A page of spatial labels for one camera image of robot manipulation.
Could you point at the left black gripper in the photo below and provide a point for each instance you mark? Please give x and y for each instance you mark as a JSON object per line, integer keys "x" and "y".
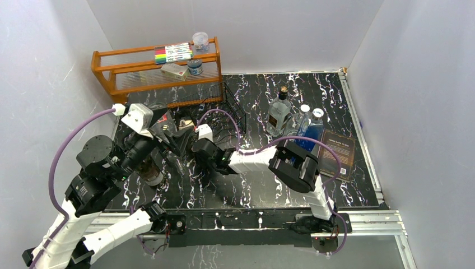
{"x": 178, "y": 141}

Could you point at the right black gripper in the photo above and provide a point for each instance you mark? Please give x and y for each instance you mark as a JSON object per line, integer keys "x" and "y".
{"x": 199, "y": 162}

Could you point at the blue water bottle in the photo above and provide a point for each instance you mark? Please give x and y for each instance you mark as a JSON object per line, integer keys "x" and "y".
{"x": 311, "y": 126}

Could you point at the clear bottle red label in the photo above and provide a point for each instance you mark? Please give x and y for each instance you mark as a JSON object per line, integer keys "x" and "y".
{"x": 161, "y": 118}

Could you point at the dark wine bottle white label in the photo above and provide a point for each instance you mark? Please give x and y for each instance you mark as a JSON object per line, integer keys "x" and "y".
{"x": 185, "y": 122}

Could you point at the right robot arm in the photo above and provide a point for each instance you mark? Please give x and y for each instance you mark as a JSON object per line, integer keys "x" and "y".
{"x": 295, "y": 167}

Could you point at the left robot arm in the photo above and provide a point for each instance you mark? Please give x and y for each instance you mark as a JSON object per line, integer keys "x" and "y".
{"x": 103, "y": 164}

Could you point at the dark wine bottle left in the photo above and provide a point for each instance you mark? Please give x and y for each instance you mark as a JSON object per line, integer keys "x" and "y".
{"x": 150, "y": 172}

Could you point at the square clear liquor bottle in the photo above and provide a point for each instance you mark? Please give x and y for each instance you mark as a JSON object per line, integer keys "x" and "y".
{"x": 278, "y": 113}

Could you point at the small white cardboard box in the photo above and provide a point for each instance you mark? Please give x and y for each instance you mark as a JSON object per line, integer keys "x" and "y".
{"x": 175, "y": 71}

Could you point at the small blue tin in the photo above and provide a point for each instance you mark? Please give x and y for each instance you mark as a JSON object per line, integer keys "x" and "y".
{"x": 195, "y": 66}

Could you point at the orange wooden shelf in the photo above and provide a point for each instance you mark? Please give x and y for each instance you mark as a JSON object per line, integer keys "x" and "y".
{"x": 126, "y": 71}

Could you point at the pack of coloured markers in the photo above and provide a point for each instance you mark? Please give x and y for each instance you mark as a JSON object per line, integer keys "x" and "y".
{"x": 173, "y": 53}

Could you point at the clear plastic round container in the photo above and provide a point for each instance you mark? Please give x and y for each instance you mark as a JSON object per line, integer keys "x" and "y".
{"x": 201, "y": 41}

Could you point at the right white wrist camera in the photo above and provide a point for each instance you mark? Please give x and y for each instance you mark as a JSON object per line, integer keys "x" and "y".
{"x": 204, "y": 132}

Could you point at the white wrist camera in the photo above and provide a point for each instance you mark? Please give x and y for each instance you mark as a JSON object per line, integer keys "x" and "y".
{"x": 204, "y": 132}
{"x": 137, "y": 117}

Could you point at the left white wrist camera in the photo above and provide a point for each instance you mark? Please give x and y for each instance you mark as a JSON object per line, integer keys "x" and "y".
{"x": 137, "y": 117}

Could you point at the black wire wine rack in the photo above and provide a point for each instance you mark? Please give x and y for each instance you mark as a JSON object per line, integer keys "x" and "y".
{"x": 213, "y": 104}

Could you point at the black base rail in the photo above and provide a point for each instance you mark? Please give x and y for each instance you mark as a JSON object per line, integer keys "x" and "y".
{"x": 273, "y": 226}

